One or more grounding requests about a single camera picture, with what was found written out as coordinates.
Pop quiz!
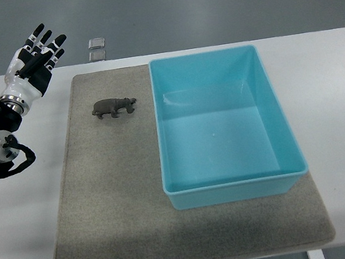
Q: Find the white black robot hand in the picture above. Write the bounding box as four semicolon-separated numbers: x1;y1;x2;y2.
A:
0;23;67;116

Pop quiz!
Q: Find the brown toy hippo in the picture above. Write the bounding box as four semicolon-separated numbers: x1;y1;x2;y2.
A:
91;97;137;119

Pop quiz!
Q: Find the blue plastic box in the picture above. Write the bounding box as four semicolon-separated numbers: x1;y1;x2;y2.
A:
149;45;309;210

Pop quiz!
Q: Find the lower floor outlet plate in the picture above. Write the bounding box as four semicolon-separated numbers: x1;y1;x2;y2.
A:
89;50;106;62

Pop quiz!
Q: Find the grey felt mat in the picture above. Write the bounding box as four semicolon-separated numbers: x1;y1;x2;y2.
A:
54;64;335;259

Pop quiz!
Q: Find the white right table leg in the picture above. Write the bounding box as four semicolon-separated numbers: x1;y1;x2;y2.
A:
307;249;326;259

